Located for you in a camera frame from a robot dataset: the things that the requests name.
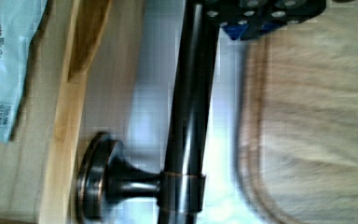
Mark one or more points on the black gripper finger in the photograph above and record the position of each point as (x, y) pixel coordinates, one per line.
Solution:
(250, 19)

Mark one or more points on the black drawer handle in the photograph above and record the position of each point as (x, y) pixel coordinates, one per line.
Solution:
(106, 179)

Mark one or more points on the snack bag in drawer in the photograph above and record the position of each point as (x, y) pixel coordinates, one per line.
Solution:
(19, 20)

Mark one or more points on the dark wooden tray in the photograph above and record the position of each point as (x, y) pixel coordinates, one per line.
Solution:
(298, 148)

